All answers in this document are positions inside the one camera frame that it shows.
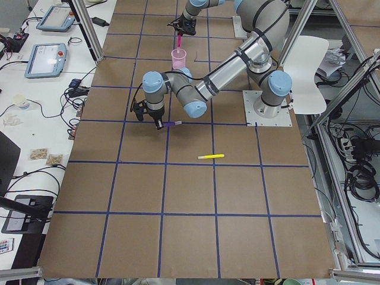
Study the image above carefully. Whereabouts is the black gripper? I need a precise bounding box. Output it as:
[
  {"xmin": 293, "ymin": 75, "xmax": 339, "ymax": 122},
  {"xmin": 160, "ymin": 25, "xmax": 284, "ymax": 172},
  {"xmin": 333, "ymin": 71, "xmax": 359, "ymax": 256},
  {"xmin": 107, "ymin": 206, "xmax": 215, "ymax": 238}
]
[
  {"xmin": 147, "ymin": 107, "xmax": 164, "ymax": 130},
  {"xmin": 178, "ymin": 16, "xmax": 197, "ymax": 36}
]

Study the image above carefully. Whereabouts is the pink pen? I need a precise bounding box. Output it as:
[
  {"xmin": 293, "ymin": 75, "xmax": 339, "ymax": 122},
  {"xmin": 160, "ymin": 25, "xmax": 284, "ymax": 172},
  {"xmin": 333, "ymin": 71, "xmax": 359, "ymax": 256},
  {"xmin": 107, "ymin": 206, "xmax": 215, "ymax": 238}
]
[{"xmin": 176, "ymin": 33, "xmax": 182, "ymax": 54}]

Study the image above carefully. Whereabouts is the purple pen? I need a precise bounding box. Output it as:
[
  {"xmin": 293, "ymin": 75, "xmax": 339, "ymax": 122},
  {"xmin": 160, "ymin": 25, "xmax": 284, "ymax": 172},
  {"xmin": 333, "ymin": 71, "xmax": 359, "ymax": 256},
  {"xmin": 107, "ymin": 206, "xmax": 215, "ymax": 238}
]
[{"xmin": 163, "ymin": 121, "xmax": 182, "ymax": 128}]

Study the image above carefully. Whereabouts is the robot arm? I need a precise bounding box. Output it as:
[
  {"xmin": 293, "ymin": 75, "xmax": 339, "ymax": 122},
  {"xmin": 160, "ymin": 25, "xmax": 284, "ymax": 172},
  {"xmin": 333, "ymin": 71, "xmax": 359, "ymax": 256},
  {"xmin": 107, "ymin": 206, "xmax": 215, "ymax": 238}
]
[
  {"xmin": 172, "ymin": 0, "xmax": 225, "ymax": 36},
  {"xmin": 130, "ymin": 1, "xmax": 292, "ymax": 129}
]

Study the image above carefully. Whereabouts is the pink mesh cup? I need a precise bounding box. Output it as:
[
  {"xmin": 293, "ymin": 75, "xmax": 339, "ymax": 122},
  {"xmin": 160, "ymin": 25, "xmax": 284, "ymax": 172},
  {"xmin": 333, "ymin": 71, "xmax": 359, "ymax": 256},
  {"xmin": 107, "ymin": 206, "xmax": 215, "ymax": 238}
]
[{"xmin": 171, "ymin": 47, "xmax": 187, "ymax": 69}]

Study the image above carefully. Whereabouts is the yellow pen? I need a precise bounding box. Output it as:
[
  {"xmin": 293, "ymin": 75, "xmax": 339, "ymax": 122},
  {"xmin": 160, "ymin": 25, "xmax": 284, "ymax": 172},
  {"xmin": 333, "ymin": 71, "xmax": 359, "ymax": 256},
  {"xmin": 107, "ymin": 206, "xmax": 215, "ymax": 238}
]
[{"xmin": 197, "ymin": 154, "xmax": 225, "ymax": 160}]

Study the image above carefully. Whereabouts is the upper teach pendant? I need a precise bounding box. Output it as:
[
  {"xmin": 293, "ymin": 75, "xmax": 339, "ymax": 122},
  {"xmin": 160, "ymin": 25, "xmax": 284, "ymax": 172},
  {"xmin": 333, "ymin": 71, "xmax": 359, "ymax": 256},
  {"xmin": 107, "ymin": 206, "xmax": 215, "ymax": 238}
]
[{"xmin": 37, "ymin": 6, "xmax": 75, "ymax": 32}]

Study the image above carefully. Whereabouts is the teach pendant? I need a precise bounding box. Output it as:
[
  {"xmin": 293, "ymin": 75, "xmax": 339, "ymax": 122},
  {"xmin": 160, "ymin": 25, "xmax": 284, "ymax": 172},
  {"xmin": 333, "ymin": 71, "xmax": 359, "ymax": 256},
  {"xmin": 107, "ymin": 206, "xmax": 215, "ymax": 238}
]
[
  {"xmin": 37, "ymin": 6, "xmax": 75, "ymax": 32},
  {"xmin": 24, "ymin": 43, "xmax": 67, "ymax": 79}
]

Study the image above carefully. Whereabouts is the white chair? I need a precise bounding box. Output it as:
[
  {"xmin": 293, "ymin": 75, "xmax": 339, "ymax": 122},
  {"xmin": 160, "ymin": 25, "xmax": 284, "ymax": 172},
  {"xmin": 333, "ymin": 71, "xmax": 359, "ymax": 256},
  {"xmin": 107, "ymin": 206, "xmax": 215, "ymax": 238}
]
[{"xmin": 283, "ymin": 36, "xmax": 329, "ymax": 115}]

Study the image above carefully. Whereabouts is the lower teach pendant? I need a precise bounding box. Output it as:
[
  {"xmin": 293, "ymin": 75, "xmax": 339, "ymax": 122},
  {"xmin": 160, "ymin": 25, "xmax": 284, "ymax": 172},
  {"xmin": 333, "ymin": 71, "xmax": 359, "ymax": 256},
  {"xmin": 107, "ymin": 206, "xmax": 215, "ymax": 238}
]
[{"xmin": 24, "ymin": 43, "xmax": 67, "ymax": 79}]

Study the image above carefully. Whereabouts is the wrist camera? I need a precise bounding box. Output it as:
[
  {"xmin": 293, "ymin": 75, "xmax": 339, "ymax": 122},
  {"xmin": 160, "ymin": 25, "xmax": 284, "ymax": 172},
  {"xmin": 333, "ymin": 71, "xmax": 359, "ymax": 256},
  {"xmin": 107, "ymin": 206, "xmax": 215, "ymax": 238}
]
[{"xmin": 130, "ymin": 99, "xmax": 147, "ymax": 122}]

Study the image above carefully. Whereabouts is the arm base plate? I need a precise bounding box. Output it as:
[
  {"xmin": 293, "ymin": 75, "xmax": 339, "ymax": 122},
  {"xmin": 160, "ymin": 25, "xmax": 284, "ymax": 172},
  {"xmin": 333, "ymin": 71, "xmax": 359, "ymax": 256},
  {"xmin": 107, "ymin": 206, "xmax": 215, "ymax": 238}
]
[
  {"xmin": 232, "ymin": 16, "xmax": 248, "ymax": 39},
  {"xmin": 243, "ymin": 90, "xmax": 292, "ymax": 127}
]

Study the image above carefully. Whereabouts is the aluminium frame post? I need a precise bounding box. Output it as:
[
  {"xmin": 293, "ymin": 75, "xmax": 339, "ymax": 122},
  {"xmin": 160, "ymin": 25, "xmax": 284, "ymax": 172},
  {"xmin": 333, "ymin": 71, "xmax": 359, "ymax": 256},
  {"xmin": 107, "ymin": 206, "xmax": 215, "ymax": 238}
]
[{"xmin": 68, "ymin": 0, "xmax": 104, "ymax": 62}]

